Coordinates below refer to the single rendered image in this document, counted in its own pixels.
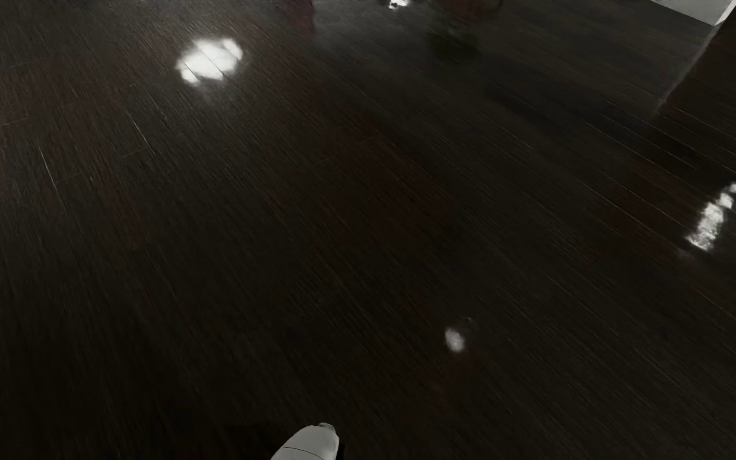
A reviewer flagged white cabinet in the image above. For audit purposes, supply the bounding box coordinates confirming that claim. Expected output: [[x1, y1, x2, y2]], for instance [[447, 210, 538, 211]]
[[651, 0, 736, 26]]

